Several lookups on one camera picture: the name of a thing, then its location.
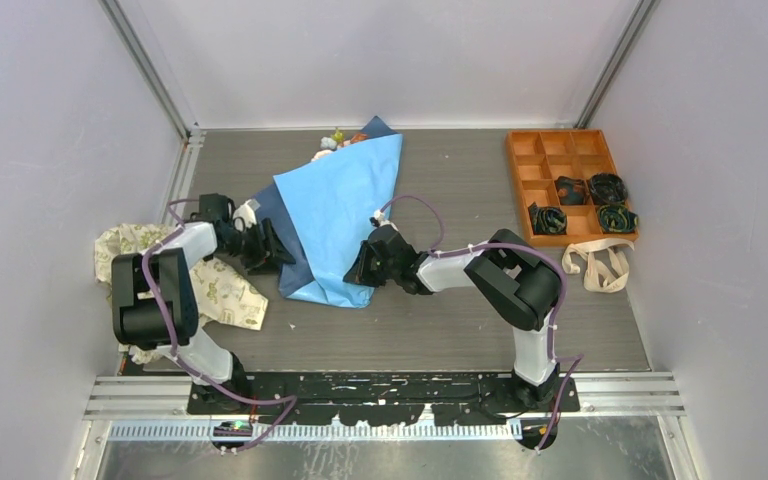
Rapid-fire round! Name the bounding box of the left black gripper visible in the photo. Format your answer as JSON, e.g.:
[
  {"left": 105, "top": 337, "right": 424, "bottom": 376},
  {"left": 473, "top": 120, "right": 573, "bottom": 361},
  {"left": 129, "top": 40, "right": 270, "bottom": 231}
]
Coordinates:
[{"left": 217, "top": 218, "right": 295, "bottom": 275}]

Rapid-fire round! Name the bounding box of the blue wrapping paper sheet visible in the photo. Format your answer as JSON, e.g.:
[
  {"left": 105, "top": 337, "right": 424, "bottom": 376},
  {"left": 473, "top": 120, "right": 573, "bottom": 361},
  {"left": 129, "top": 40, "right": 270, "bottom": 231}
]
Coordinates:
[{"left": 252, "top": 116, "right": 403, "bottom": 308}]

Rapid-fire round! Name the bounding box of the beige tote bag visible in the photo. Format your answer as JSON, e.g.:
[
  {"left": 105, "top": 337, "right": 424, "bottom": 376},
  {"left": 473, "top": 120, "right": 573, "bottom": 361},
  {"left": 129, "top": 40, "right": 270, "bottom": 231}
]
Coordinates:
[{"left": 561, "top": 238, "right": 635, "bottom": 294}]

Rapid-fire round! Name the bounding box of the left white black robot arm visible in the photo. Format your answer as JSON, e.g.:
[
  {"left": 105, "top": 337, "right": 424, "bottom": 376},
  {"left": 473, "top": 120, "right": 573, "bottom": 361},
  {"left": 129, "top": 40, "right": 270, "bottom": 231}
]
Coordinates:
[{"left": 111, "top": 193, "right": 295, "bottom": 413}]

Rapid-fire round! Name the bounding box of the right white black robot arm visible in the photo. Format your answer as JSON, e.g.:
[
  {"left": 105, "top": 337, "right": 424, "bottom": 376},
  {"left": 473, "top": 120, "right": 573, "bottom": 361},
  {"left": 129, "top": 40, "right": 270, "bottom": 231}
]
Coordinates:
[{"left": 344, "top": 225, "right": 566, "bottom": 411}]

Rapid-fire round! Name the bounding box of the cream patterned cloth bag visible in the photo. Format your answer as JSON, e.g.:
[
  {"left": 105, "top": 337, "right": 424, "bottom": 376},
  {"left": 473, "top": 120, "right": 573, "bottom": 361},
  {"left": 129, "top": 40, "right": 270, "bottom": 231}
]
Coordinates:
[{"left": 94, "top": 224, "right": 268, "bottom": 331}]

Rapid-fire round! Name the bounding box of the dark ribbon roll green pattern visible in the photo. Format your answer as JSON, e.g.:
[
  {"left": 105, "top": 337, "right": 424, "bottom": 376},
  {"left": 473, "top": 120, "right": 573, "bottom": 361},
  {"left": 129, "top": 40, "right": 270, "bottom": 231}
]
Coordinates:
[{"left": 527, "top": 203, "right": 568, "bottom": 236}]

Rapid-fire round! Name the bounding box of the small green circuit board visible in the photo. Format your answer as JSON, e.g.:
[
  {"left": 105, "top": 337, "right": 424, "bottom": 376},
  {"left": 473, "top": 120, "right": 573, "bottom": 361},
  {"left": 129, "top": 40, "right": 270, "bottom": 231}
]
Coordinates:
[{"left": 212, "top": 420, "right": 253, "bottom": 437}]

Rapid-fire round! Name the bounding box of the orange compartment tray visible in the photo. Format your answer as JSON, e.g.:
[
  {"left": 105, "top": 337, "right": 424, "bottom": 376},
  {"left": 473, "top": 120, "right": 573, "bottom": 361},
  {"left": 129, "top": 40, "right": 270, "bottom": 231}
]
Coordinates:
[{"left": 505, "top": 129, "right": 639, "bottom": 247}]

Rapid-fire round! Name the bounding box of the dark ribbon roll orange pattern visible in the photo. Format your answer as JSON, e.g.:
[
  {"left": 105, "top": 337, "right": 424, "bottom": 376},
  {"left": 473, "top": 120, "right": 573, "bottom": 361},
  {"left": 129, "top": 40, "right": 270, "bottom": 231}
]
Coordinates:
[{"left": 554, "top": 176, "right": 588, "bottom": 206}]

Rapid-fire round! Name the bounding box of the dark ribbon roll yellow pattern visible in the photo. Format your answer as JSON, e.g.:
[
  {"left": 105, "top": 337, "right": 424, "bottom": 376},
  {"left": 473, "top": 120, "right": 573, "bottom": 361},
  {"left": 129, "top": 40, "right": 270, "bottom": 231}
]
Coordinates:
[{"left": 596, "top": 204, "right": 638, "bottom": 234}]

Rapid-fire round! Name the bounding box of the black ribbon roll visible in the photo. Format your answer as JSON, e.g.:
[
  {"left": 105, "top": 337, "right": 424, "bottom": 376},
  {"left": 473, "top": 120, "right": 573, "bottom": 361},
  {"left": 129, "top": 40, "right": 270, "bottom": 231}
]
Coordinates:
[{"left": 587, "top": 172, "right": 628, "bottom": 205}]

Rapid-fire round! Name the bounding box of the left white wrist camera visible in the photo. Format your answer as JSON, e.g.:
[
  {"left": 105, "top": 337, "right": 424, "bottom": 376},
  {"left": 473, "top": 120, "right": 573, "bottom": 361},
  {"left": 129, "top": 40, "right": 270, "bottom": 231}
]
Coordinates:
[{"left": 232, "top": 198, "right": 260, "bottom": 231}]

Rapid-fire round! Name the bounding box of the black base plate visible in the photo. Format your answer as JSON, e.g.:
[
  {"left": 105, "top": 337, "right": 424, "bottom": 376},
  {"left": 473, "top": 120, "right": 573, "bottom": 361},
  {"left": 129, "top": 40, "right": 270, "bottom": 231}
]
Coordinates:
[{"left": 187, "top": 370, "right": 581, "bottom": 427}]

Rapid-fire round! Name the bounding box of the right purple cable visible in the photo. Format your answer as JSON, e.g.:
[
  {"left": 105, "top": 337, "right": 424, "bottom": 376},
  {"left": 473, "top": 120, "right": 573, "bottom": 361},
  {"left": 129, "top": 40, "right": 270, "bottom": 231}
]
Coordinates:
[{"left": 381, "top": 195, "right": 587, "bottom": 454}]

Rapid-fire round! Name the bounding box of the aluminium front rail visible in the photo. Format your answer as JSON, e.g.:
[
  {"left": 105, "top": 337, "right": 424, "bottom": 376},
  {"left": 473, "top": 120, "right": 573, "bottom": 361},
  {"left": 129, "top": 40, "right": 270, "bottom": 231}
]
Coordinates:
[{"left": 83, "top": 372, "right": 686, "bottom": 449}]

